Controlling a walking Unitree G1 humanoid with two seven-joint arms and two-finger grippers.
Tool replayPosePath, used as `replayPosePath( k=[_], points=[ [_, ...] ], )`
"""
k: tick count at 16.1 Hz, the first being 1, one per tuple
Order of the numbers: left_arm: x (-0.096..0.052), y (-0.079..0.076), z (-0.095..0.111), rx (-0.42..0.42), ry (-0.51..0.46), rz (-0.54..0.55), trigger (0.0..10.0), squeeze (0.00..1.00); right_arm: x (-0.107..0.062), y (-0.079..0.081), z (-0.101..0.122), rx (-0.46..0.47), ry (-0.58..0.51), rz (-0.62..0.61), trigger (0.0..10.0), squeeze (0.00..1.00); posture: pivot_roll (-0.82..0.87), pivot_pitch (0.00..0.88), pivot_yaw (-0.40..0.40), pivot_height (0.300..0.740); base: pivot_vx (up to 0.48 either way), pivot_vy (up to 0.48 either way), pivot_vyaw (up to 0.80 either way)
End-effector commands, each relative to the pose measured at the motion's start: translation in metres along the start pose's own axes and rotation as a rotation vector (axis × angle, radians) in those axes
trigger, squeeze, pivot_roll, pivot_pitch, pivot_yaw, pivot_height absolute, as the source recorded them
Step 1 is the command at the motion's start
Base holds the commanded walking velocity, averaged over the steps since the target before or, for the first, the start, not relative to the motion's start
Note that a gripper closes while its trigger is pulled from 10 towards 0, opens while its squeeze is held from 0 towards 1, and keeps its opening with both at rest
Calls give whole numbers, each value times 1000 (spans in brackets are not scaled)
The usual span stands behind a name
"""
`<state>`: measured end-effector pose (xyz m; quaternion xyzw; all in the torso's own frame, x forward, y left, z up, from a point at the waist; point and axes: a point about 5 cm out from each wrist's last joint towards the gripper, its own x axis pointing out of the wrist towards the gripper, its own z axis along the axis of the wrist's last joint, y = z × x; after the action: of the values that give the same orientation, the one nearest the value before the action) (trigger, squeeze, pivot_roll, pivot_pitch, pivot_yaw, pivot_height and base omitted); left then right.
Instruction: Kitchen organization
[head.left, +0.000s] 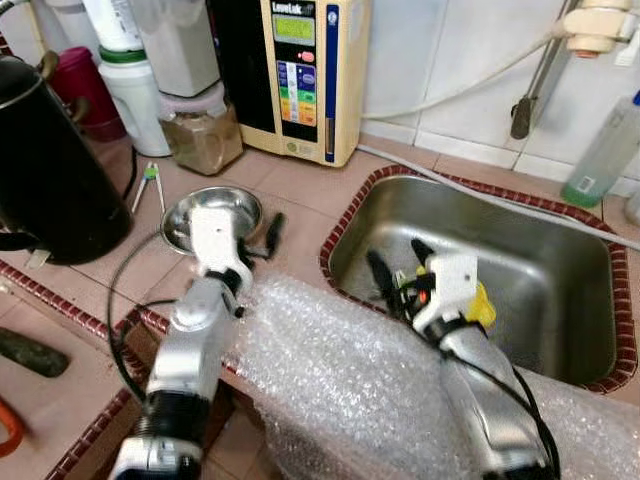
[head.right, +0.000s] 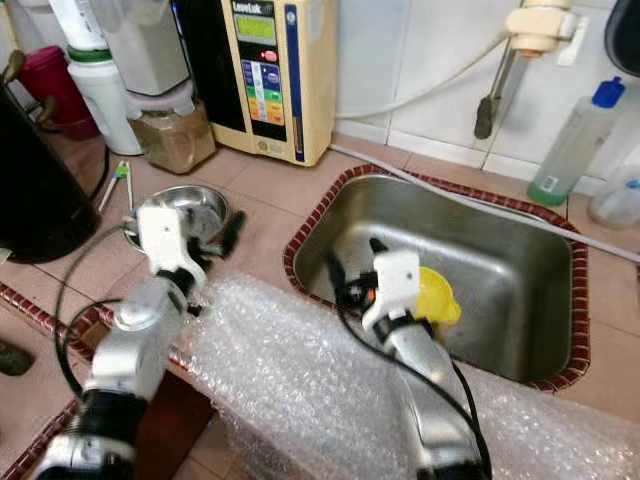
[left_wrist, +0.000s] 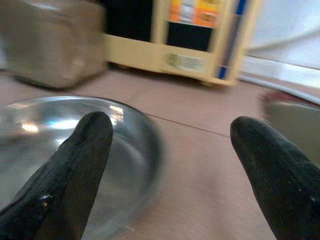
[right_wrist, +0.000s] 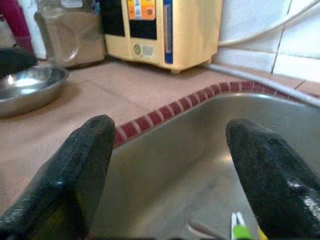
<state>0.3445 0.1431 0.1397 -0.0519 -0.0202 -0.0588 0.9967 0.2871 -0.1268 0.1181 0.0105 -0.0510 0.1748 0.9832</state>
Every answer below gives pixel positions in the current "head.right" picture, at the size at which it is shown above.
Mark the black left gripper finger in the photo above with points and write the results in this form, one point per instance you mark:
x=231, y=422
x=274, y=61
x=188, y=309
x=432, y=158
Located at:
x=233, y=232

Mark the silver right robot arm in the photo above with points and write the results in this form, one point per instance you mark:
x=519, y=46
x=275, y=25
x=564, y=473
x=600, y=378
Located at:
x=435, y=410

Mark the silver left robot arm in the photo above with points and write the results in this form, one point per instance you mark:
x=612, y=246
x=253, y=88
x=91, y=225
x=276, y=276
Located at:
x=125, y=360

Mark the stainless steel bowl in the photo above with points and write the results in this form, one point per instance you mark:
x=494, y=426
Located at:
x=205, y=203

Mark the white pipe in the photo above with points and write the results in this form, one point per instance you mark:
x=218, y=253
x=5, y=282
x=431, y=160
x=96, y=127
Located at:
x=470, y=198

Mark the clear jar with brown contents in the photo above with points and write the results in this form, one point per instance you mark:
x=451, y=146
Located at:
x=175, y=138

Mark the clear bubble wrap sheet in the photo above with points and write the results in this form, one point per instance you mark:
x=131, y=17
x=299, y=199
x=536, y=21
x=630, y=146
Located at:
x=290, y=390

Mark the small green white tongs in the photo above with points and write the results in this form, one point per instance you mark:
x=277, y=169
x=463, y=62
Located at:
x=120, y=178

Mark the stainless steel sink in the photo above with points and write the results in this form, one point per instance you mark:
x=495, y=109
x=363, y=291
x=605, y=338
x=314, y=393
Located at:
x=510, y=290

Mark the beige water ionizer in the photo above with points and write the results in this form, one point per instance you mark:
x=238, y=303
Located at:
x=275, y=80

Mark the black electric kettle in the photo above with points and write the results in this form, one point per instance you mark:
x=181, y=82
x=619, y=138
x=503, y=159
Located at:
x=45, y=185

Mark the white water filter canister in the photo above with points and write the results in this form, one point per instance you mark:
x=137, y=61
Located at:
x=108, y=100

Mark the metal faucet spout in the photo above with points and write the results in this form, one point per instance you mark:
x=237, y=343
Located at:
x=495, y=95

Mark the clear soap bottle blue cap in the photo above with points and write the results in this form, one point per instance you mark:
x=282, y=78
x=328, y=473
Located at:
x=575, y=150

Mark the dark green cylinder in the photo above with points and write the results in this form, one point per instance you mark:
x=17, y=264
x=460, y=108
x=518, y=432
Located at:
x=15, y=360

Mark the maroon plastic cup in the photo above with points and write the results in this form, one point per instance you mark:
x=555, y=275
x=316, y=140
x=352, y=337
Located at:
x=60, y=90

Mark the beige faucet diverter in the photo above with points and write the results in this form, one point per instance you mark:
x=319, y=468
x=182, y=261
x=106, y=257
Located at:
x=542, y=28

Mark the dark blue basin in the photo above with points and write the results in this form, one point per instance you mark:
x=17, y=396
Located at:
x=625, y=35

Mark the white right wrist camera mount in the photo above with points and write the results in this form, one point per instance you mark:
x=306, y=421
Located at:
x=393, y=285

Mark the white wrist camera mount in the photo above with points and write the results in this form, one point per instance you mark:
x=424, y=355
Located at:
x=168, y=243
x=393, y=285

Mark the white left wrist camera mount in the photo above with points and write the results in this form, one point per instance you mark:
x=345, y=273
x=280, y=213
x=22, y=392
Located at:
x=168, y=243

